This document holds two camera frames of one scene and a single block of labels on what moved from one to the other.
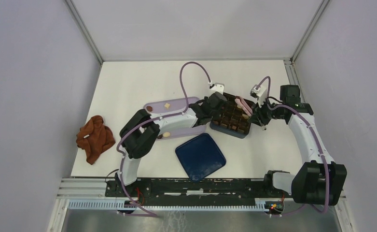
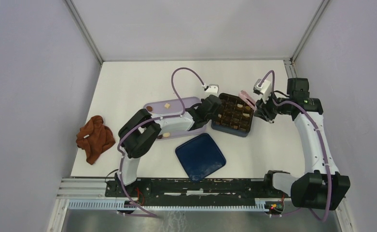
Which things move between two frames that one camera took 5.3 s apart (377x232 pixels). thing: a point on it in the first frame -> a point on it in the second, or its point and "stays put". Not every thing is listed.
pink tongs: [244, 106] -> [248, 99]
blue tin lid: [200, 156] stays put
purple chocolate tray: [163, 108] stays put
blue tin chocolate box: [230, 120] stays put
